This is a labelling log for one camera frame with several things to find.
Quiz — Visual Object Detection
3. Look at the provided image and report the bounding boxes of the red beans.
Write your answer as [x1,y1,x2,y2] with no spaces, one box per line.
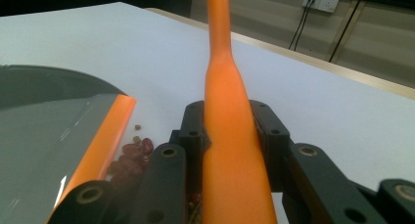
[107,123,204,224]

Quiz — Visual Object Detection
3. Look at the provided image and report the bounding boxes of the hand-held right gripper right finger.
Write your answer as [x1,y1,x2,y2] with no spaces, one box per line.
[249,100,292,193]

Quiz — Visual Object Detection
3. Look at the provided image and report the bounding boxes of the white wall socket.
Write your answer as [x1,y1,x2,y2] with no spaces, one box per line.
[301,0,342,14]

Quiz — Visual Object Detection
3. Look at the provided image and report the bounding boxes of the orange hand brush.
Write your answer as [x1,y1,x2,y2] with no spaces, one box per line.
[201,0,279,224]

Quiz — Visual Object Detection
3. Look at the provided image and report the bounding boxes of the grey dustpan with orange lip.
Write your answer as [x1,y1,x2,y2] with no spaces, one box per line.
[0,65,137,224]

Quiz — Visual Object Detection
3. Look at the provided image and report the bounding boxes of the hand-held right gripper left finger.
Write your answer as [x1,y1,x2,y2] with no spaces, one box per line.
[169,100,211,194]

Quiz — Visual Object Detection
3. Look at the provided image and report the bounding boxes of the black curtain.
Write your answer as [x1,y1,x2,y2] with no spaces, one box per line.
[0,0,194,19]

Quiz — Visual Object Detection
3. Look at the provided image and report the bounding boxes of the black wall cable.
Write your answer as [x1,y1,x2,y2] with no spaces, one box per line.
[293,0,316,52]
[288,0,310,51]

